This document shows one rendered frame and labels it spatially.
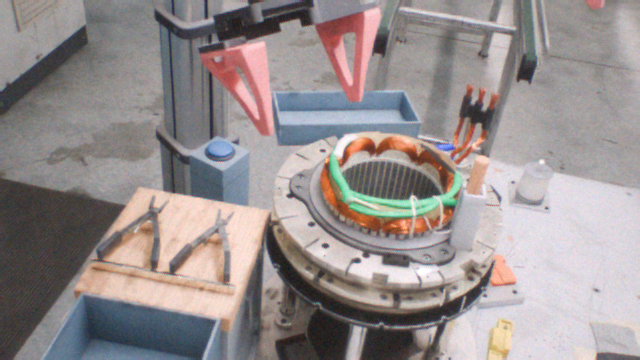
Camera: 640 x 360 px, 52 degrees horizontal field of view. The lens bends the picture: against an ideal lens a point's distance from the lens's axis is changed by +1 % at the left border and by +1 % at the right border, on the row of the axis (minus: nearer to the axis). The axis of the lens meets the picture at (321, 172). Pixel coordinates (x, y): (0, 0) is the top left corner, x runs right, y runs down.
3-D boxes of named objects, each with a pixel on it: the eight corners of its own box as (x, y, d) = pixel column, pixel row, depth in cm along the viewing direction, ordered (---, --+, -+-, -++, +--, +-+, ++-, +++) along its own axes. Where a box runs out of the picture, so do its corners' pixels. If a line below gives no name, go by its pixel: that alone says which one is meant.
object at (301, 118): (382, 206, 139) (405, 90, 121) (395, 241, 130) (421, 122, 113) (266, 211, 134) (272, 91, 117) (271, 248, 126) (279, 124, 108)
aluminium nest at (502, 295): (522, 303, 120) (526, 295, 119) (478, 309, 118) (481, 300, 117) (495, 257, 129) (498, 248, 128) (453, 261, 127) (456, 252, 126)
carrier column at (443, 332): (445, 359, 106) (474, 269, 93) (429, 357, 106) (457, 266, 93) (444, 347, 108) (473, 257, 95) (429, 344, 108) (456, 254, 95)
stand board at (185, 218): (230, 333, 77) (230, 319, 75) (75, 303, 78) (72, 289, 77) (269, 222, 92) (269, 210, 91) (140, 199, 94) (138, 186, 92)
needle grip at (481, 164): (479, 201, 80) (492, 162, 76) (467, 203, 79) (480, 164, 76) (472, 193, 81) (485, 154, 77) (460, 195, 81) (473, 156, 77)
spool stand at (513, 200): (550, 214, 142) (564, 177, 136) (508, 205, 143) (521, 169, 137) (547, 189, 149) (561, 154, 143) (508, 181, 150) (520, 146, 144)
